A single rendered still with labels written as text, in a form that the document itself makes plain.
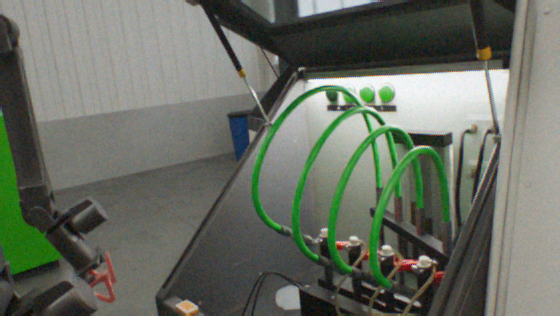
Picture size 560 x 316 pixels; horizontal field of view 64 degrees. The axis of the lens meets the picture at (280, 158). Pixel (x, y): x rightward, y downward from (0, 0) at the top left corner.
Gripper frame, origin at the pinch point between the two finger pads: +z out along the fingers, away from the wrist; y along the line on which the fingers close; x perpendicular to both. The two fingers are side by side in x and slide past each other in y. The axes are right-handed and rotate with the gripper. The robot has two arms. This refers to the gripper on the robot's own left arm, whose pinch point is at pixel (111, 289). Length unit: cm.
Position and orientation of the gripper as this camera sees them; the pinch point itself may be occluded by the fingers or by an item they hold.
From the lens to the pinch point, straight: 117.4
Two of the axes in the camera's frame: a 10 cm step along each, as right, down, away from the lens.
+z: 5.1, 8.0, 3.2
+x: -7.9, 5.8, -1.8
